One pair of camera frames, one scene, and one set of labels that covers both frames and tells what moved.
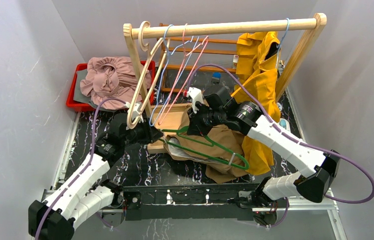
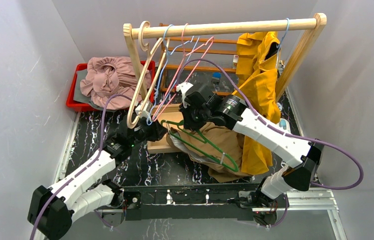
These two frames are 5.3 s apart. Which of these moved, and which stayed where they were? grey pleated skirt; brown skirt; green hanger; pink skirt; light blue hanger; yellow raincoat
Moved: green hanger; brown skirt
Stayed: pink skirt; light blue hanger; yellow raincoat; grey pleated skirt
